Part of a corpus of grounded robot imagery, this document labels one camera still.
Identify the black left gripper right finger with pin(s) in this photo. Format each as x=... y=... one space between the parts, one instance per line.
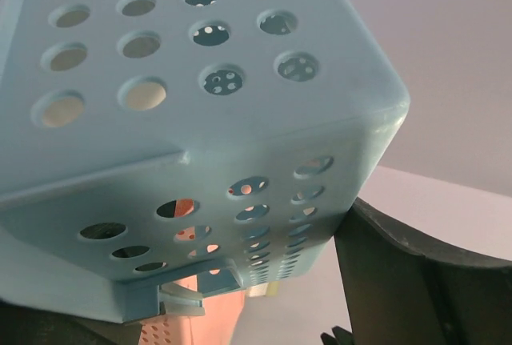
x=403 y=286

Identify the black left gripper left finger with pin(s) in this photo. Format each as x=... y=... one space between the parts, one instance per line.
x=25 y=326

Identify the blue bottom plastic basket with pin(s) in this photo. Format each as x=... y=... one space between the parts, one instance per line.
x=145 y=141

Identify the green perforated plastic basket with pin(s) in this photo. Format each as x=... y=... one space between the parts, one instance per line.
x=272 y=288

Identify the white perforated plastic basket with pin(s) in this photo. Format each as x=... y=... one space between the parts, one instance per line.
x=257 y=290

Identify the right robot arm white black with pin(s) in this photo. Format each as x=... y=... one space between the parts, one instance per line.
x=338 y=336

